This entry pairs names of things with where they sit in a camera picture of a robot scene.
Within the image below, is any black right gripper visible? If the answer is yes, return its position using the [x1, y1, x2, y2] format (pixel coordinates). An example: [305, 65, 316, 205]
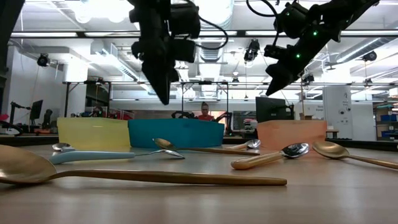
[266, 30, 332, 97]

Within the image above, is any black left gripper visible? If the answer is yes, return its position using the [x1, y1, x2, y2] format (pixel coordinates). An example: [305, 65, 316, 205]
[127, 0, 180, 106]

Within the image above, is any blue plastic bin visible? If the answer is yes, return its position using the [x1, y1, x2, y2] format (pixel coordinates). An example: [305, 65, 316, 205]
[127, 118, 225, 149]

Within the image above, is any gold spoon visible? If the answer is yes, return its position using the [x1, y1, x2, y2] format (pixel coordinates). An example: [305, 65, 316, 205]
[0, 144, 288, 188]
[152, 138, 261, 157]
[312, 141, 398, 170]

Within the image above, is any orange-handled silver spoon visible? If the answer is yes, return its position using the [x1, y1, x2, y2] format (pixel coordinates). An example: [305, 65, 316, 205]
[228, 139, 262, 152]
[230, 142, 311, 171]

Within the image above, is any yellow plastic bin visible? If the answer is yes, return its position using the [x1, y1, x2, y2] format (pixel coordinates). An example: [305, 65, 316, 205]
[57, 117, 131, 149]

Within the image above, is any blue-handled silver spoon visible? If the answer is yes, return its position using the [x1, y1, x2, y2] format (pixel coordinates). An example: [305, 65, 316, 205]
[49, 149, 186, 166]
[51, 142, 76, 153]

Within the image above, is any black computer monitor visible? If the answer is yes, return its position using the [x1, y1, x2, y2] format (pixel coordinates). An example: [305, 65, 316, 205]
[255, 96, 295, 124]

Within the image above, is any orange plastic bin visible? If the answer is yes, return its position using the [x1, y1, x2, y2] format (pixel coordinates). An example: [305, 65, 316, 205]
[256, 119, 328, 152]

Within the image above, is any white pillar with signs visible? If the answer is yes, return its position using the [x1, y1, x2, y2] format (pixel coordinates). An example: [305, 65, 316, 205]
[322, 85, 353, 141]

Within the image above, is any small black background monitor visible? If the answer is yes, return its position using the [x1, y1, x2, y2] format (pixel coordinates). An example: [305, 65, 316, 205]
[29, 100, 44, 122]

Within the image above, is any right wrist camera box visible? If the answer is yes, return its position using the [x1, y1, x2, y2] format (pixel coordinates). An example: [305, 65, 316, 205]
[264, 44, 292, 60]

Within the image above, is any black hanging ceiling camera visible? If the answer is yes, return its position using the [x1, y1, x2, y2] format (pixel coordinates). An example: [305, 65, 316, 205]
[243, 39, 261, 63]

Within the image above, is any silver ceiling duct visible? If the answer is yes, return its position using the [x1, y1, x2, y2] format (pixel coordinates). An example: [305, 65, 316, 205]
[335, 36, 398, 64]
[198, 0, 234, 63]

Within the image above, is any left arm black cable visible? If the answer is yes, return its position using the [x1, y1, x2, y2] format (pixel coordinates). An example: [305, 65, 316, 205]
[185, 0, 230, 50]

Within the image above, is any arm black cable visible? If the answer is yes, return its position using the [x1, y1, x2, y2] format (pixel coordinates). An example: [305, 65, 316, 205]
[185, 0, 230, 50]
[246, 0, 282, 47]

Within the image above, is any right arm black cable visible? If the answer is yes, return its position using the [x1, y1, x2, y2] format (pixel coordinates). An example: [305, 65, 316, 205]
[246, 0, 282, 47]

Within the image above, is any black background workstation frame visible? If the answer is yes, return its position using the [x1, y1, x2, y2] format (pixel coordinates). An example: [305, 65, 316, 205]
[63, 80, 230, 119]

